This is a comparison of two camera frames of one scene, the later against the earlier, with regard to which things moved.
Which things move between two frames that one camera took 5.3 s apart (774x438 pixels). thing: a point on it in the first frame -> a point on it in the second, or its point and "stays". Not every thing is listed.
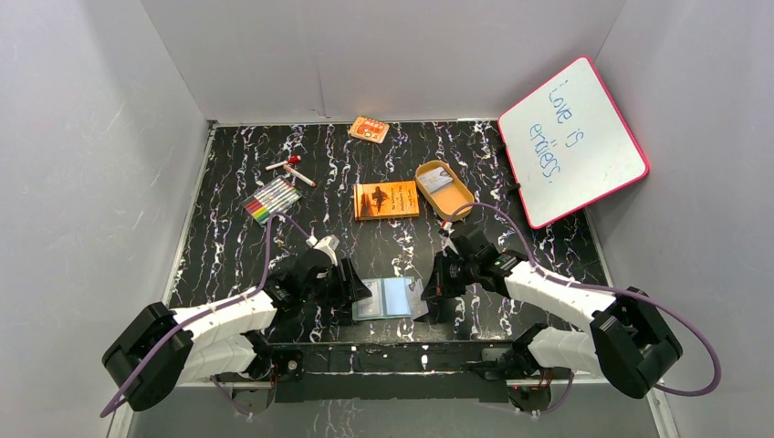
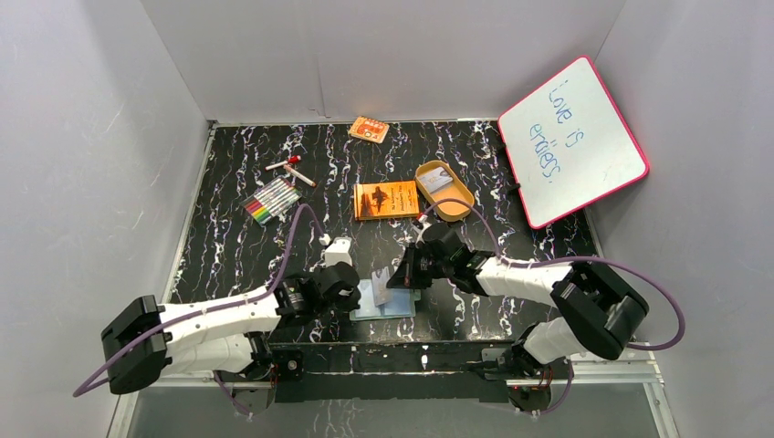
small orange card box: [369, 130] stays
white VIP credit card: [372, 306] -> [382, 295]
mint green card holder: [392, 297] stays
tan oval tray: [444, 189] stays
